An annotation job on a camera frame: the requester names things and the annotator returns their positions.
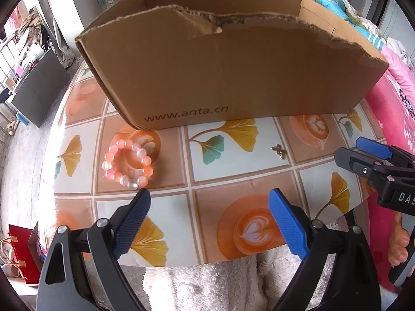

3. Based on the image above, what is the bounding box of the gold clover earring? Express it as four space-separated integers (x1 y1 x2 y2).
271 144 287 159

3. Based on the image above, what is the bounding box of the pink bead bracelet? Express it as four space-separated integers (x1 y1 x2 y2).
101 138 155 191

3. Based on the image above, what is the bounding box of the pink floral quilt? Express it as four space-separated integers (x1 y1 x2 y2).
366 45 414 291

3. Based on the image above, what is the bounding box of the red gift bag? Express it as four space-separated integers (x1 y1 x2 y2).
9 225 41 284

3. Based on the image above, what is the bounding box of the white fluffy towel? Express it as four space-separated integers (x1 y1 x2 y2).
143 245 301 310

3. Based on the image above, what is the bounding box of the ginkgo pattern tablecloth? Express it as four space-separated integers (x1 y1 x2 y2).
45 65 383 266

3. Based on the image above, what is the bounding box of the blue floral pillow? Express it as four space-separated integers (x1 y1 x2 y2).
315 0 386 51

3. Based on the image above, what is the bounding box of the grey cabinet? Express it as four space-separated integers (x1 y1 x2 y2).
11 50 70 128

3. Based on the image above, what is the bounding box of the brown cardboard box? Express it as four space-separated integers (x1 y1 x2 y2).
76 0 388 130

